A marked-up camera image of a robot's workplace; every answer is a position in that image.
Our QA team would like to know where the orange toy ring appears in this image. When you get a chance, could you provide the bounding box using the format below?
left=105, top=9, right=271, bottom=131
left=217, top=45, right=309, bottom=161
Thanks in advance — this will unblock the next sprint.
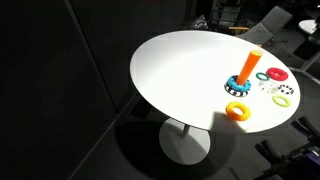
left=225, top=101, right=251, bottom=122

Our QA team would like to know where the black purple equipment stand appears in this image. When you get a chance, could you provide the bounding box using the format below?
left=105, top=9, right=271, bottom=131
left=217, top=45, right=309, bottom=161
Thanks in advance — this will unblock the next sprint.
left=254, top=116, right=320, bottom=180

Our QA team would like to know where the white background table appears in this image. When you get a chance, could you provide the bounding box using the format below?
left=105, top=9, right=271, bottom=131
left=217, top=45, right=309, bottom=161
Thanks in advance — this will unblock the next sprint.
left=298, top=20, right=318, bottom=34

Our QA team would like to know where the white table pedestal base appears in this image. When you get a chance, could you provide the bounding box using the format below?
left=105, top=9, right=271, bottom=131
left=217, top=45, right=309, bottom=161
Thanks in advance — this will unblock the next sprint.
left=159, top=118, right=211, bottom=165

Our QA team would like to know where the small black white ring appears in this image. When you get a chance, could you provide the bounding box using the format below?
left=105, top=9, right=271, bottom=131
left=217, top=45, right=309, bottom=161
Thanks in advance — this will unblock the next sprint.
left=278, top=84, right=296, bottom=96

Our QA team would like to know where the grey chair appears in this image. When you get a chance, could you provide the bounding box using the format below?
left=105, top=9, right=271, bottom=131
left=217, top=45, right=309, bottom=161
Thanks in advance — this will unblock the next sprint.
left=239, top=6, right=293, bottom=44

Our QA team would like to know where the orange ring holder peg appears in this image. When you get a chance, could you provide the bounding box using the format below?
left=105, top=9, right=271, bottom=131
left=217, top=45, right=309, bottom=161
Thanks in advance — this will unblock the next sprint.
left=236, top=50, right=262, bottom=85

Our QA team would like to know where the clear transparent ring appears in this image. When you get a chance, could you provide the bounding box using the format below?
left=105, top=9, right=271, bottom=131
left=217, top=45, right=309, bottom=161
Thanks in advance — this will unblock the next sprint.
left=258, top=81, right=280, bottom=94

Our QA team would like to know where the red toy ring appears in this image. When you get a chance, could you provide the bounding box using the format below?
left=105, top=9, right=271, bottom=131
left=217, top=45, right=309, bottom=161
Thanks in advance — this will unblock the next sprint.
left=265, top=67, right=289, bottom=82

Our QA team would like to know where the lime green ring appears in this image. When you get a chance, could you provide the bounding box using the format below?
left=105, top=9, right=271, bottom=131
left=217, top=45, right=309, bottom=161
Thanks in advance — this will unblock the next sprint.
left=272, top=94, right=292, bottom=108

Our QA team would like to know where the small dark green ring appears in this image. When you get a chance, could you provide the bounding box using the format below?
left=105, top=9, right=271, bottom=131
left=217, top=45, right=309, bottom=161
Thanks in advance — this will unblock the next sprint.
left=255, top=71, right=271, bottom=82

